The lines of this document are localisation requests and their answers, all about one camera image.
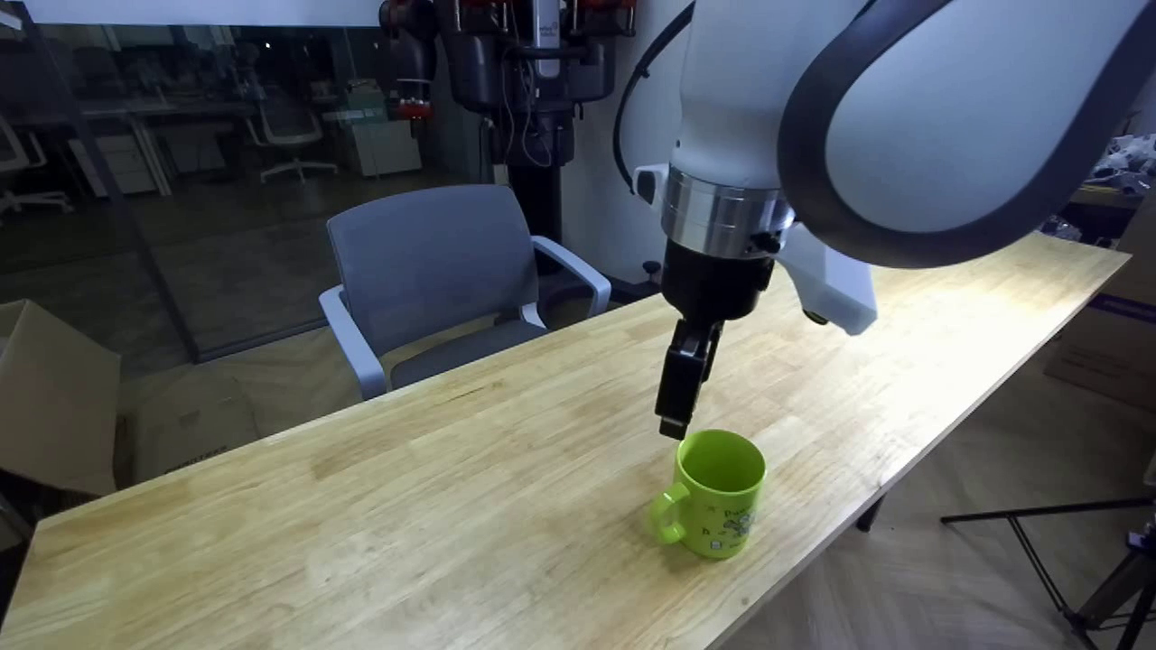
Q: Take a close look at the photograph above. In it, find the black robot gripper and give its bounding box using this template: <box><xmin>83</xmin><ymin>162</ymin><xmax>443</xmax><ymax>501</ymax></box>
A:
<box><xmin>654</xmin><ymin>242</ymin><xmax>773</xmax><ymax>438</ymax></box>

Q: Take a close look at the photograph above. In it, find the green plastic mug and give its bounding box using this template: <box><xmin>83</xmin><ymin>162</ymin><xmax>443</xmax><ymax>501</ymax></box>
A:
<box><xmin>648</xmin><ymin>429</ymin><xmax>764</xmax><ymax>560</ymax></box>

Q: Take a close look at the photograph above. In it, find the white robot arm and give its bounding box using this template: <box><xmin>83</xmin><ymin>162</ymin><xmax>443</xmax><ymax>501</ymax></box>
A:
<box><xmin>632</xmin><ymin>0</ymin><xmax>1156</xmax><ymax>438</ymax></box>

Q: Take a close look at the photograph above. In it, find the grey office chair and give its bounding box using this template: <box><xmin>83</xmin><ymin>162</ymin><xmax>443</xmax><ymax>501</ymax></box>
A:
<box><xmin>318</xmin><ymin>186</ymin><xmax>609</xmax><ymax>397</ymax></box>

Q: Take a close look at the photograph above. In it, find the cardboard box at left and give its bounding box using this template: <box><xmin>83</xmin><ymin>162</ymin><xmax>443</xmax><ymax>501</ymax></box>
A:
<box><xmin>0</xmin><ymin>299</ymin><xmax>119</xmax><ymax>496</ymax></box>

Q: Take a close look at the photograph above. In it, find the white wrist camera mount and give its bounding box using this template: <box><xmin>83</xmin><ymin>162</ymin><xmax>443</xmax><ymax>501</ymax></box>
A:
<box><xmin>776</xmin><ymin>223</ymin><xmax>876</xmax><ymax>336</ymax></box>

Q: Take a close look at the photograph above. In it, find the red black pedestal robot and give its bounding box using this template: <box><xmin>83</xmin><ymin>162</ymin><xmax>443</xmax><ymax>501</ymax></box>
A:
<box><xmin>379</xmin><ymin>0</ymin><xmax>636</xmax><ymax>237</ymax></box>

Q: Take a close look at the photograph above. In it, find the black camera tripod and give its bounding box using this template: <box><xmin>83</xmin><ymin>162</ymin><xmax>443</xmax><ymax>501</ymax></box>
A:
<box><xmin>943</xmin><ymin>496</ymin><xmax>1156</xmax><ymax>650</ymax></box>

